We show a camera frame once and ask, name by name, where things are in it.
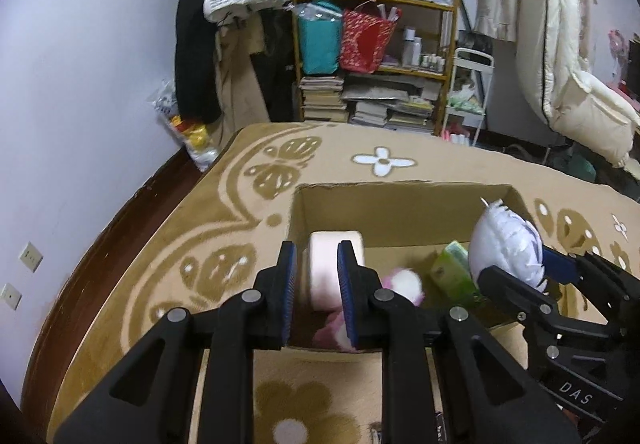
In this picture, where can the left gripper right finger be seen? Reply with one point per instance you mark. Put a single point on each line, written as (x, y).
(445, 366)

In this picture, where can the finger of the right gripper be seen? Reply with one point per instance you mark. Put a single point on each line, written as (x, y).
(514, 296)
(575, 266)

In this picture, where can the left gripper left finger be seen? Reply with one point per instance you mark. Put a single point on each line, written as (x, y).
(191, 370)

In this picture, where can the white-haired doll plush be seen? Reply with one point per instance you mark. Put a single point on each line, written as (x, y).
(504, 239)

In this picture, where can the green tissue pack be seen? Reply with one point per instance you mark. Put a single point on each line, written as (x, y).
(451, 274)

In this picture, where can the pink bear plush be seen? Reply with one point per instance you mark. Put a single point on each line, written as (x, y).
(401, 284)

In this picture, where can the pink swiss roll plush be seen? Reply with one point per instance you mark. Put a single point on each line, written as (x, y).
(323, 285)

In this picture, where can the open cardboard box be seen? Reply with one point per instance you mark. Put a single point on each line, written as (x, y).
(406, 225)

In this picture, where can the beige patterned carpet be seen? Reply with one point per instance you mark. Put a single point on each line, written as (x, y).
(232, 225)

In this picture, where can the white rolling cart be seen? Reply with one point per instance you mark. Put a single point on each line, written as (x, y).
(473, 68)

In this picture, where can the pile of books right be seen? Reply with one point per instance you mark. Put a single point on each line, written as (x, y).
(398, 103)

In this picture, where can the cream folded duvet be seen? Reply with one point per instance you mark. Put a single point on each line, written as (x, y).
(555, 80)

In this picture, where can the plastic bag of toys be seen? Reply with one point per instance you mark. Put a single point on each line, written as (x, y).
(191, 134)

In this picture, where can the wooden bookshelf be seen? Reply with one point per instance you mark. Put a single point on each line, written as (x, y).
(422, 44)

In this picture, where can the stack of books left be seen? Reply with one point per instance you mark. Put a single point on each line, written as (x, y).
(322, 98)

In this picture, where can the beige trench coat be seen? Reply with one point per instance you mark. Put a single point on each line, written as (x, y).
(239, 94)

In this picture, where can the red patterned bag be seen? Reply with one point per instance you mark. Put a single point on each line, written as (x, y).
(366, 32)

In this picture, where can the black hanging coat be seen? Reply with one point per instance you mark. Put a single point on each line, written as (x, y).
(195, 72)

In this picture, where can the teal bag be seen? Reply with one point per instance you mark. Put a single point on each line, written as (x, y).
(320, 25)

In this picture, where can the lower wall socket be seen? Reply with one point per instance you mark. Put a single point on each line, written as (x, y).
(10, 296)

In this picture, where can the wall socket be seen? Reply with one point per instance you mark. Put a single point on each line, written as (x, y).
(31, 257)
(10, 296)

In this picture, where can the upper wall socket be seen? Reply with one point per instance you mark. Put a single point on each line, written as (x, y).
(31, 257)

